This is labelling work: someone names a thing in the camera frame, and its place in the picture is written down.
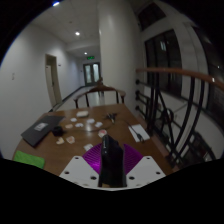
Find dark grey closed laptop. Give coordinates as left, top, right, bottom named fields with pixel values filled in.
left=20, top=114, right=65, bottom=148

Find ceiling lights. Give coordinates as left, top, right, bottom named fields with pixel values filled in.
left=51, top=1, right=88, bottom=56

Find open side door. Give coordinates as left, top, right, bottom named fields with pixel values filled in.
left=45, top=54, right=63, bottom=108

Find dark-framed window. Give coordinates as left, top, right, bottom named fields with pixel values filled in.
left=143, top=29, right=184, bottom=98

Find brown wooden chair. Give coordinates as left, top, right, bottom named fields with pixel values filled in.
left=73, top=83, right=127, bottom=109

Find green mouse pad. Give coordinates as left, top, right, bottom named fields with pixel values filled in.
left=13, top=150, right=46, bottom=170

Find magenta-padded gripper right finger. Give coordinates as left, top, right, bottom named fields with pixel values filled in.
left=122, top=143, right=167, bottom=188

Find black cable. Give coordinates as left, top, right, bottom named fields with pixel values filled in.
left=103, top=112, right=145, bottom=142

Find black railing with wooden handrail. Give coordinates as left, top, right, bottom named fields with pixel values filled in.
left=134, top=67, right=224, bottom=168

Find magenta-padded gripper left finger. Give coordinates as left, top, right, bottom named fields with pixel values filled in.
left=59, top=143, right=105, bottom=188

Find flat white box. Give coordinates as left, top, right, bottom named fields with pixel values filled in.
left=76, top=110, right=90, bottom=118

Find white notebook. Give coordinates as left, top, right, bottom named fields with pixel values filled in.
left=128, top=123, right=151, bottom=143

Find glass double door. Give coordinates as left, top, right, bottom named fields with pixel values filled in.
left=82, top=62, right=101, bottom=87

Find black computer mouse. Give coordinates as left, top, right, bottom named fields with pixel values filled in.
left=97, top=134, right=128, bottom=188

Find small black object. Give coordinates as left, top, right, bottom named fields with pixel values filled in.
left=51, top=125, right=65, bottom=137

